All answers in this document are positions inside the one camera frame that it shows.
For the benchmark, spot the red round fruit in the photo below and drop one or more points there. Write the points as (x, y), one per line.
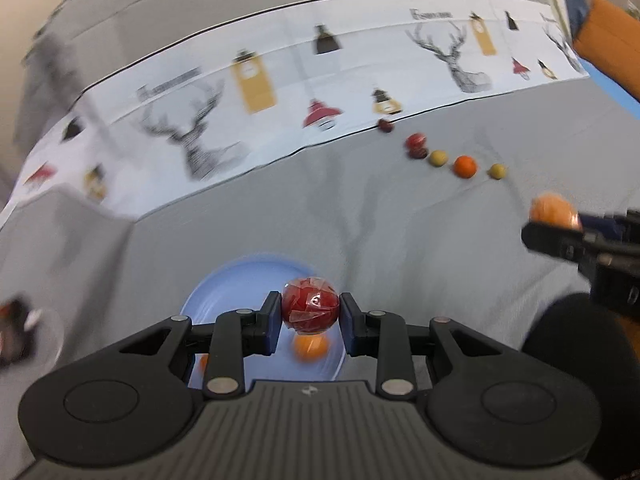
(415, 141)
(310, 305)

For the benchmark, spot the grey deer-print bed sheet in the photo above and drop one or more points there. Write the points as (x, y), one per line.
(320, 200)

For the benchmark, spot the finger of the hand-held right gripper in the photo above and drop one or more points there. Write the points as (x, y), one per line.
(550, 241)

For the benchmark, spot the orange pillow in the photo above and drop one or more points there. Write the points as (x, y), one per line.
(612, 45)

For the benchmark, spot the yellow-green longan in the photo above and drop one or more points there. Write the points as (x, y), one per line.
(438, 158)
(498, 171)

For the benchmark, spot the black smartphone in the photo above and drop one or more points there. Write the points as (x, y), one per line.
(12, 332)

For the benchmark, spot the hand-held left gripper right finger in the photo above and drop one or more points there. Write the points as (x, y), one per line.
(348, 322)

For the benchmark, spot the plain orange mandarin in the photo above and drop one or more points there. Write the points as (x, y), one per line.
(464, 166)
(203, 363)

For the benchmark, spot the oval orange fruit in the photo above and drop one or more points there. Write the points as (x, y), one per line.
(311, 348)

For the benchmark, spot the dark red date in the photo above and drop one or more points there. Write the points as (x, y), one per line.
(419, 152)
(385, 125)

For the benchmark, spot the round orange mandarin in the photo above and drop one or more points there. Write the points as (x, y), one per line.
(551, 210)

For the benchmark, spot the light blue round plate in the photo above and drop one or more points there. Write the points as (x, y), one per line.
(225, 285)

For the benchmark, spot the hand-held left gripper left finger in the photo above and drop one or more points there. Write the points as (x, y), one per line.
(273, 321)

